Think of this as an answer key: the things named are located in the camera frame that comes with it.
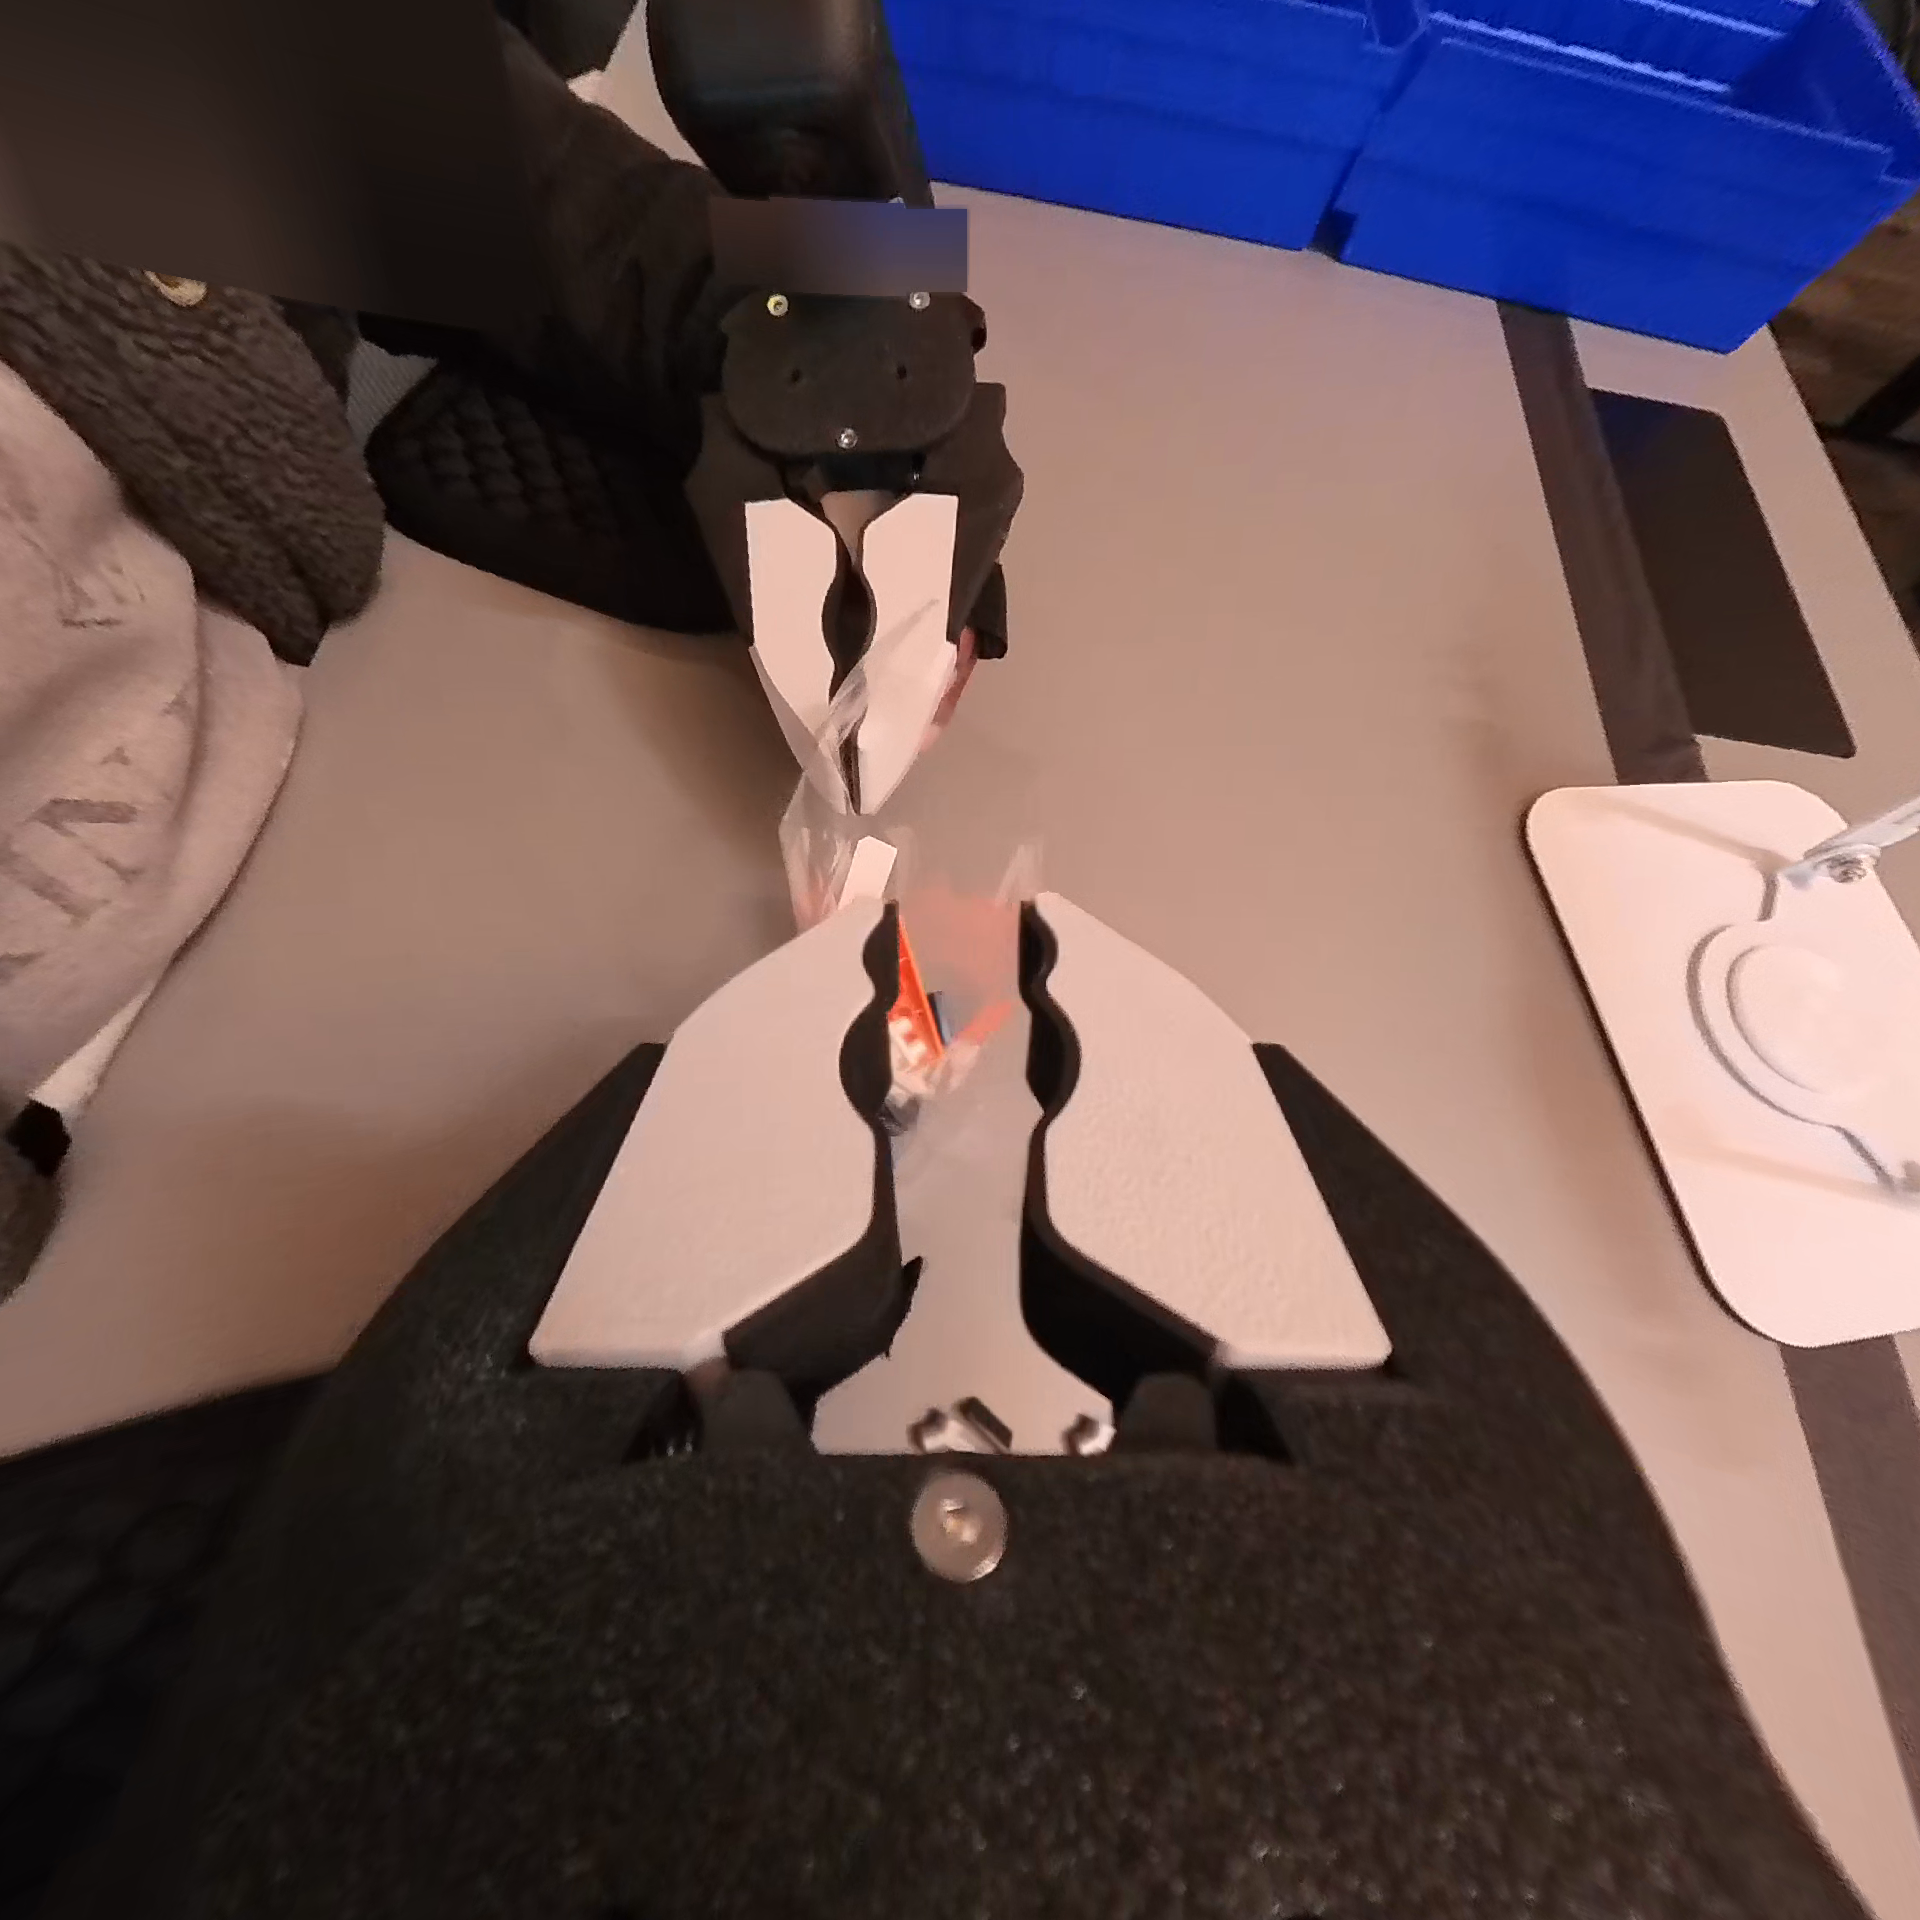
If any pile of lego pieces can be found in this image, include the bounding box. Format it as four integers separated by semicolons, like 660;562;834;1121
906;1397;1115;1458

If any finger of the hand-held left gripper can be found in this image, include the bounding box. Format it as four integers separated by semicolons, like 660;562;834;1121
856;490;968;818
743;498;872;817

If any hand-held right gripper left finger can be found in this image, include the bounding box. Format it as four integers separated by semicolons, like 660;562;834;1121
528;901;924;1373

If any orange lego piece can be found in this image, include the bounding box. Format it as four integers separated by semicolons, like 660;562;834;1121
894;897;1012;1061

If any white stand base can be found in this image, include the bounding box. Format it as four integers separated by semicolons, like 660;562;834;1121
1527;781;1920;1351

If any person's left forearm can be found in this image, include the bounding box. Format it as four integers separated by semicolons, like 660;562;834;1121
359;30;753;641

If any black table cover panel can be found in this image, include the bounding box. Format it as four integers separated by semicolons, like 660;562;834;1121
1592;386;1860;760

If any clear plastic bag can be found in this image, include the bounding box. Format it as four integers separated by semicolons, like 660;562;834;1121
771;598;1053;1247

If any blue plastic bin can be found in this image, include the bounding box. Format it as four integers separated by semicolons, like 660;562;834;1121
1317;0;1920;356
888;0;1428;250

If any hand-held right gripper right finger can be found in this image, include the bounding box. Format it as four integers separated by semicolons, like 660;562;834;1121
1017;897;1388;1373

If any grey printed sweatshirt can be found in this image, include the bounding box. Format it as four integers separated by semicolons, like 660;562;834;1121
0;369;312;1121

